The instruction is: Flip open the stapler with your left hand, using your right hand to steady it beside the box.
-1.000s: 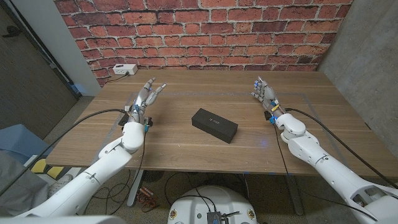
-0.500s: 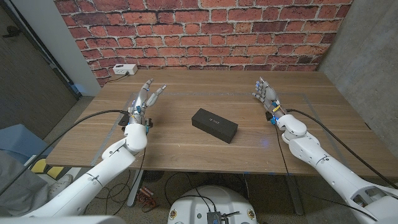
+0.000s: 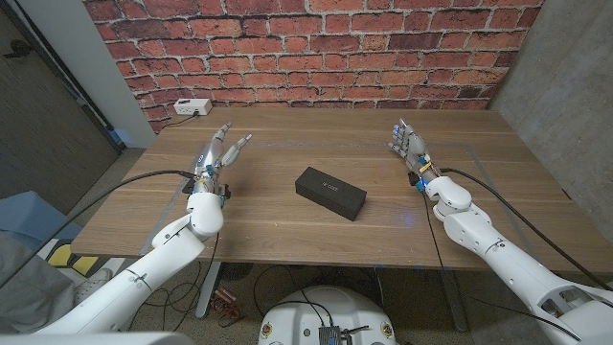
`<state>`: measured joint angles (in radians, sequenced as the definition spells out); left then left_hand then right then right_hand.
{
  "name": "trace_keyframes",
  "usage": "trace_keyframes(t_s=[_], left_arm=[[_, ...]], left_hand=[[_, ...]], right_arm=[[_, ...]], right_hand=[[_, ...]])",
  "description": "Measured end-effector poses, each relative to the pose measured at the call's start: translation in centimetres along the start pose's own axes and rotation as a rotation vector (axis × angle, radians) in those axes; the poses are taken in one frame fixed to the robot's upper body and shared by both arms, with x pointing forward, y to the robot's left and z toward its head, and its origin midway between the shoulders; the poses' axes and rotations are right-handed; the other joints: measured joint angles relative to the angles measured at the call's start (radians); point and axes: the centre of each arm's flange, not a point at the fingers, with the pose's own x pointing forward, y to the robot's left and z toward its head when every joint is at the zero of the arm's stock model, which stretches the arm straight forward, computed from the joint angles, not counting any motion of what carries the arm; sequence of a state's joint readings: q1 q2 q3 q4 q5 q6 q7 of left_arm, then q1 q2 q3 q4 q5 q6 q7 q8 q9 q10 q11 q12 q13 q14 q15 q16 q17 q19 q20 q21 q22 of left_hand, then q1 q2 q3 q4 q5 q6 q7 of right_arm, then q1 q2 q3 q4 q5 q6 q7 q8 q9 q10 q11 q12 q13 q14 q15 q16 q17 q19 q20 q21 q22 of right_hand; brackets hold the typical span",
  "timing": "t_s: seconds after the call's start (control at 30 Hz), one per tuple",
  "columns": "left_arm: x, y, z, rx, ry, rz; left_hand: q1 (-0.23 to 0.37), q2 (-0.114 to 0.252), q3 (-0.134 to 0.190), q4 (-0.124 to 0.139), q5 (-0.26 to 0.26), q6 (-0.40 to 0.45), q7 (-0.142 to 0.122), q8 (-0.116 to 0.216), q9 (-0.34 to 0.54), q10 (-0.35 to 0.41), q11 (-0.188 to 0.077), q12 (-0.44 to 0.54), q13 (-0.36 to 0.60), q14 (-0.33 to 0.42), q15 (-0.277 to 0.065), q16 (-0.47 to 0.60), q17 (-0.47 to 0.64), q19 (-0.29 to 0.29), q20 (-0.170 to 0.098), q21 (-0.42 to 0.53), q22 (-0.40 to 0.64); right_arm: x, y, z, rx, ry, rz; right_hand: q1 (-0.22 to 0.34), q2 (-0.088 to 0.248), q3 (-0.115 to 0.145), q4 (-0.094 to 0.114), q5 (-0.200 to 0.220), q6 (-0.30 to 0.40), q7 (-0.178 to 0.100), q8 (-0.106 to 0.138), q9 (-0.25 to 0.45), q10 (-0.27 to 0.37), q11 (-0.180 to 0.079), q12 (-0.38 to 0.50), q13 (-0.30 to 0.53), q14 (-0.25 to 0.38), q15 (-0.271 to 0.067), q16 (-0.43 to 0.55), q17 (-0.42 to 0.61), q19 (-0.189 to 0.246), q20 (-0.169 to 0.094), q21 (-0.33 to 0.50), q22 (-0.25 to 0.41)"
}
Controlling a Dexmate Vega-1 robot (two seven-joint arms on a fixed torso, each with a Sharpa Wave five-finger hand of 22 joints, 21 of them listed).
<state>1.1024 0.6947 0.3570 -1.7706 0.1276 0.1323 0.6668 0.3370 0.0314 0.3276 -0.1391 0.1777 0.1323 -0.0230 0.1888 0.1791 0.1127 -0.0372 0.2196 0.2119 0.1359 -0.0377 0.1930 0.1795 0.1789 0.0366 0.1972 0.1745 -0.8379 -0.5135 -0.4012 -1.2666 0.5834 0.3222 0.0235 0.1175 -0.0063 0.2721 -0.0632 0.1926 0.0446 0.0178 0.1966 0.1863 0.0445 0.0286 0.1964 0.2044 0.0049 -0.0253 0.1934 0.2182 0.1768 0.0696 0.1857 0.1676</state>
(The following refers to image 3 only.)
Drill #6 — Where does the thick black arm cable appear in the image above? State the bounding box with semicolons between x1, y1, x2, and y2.
0;169;197;290
439;167;613;292

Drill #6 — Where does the blue seat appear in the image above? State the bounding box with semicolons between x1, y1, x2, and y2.
0;190;83;243

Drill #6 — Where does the grey module on robot base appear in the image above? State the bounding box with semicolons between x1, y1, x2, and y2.
318;325;356;345

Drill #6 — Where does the black rectangular box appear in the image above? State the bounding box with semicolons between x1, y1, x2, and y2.
294;166;368;222

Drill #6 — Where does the black power strip cable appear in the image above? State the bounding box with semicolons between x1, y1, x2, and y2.
161;112;198;129

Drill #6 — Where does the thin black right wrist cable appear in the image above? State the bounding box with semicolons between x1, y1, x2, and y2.
421;191;581;341

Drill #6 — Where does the person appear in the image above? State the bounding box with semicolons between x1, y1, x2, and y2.
0;229;114;335

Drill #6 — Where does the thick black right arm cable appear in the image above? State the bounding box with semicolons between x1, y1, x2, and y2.
439;167;613;292

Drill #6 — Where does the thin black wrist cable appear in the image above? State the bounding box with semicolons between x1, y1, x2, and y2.
421;191;581;341
128;232;221;333

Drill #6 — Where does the black round floor grille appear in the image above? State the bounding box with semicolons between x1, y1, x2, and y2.
220;262;254;283

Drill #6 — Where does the white yellow black floor mat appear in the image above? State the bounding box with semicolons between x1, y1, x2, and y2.
35;238;126;288

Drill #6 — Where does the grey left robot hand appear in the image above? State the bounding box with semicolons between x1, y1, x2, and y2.
191;122;254;198

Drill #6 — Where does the white power strip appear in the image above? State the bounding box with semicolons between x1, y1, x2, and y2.
172;98;214;117

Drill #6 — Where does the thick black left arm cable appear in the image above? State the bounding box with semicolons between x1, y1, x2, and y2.
0;169;197;290

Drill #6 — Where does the black door handle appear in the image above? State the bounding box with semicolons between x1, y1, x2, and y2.
3;38;34;59

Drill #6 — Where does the dark grey panelled door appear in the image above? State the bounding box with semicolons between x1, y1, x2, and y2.
0;7;122;216

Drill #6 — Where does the grey table leg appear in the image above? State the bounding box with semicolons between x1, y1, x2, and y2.
440;270;468;333
195;261;222;320

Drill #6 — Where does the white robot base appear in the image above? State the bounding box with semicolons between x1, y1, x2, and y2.
258;286;397;345

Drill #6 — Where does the orange wire bundle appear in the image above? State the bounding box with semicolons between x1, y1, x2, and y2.
209;286;240;323

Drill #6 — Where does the red brick print backdrop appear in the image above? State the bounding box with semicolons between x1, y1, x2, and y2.
81;0;545;134

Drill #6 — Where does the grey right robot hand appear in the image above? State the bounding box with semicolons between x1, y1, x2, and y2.
387;117;440;186

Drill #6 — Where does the thin black left wrist cable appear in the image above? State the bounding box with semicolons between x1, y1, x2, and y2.
128;232;221;333

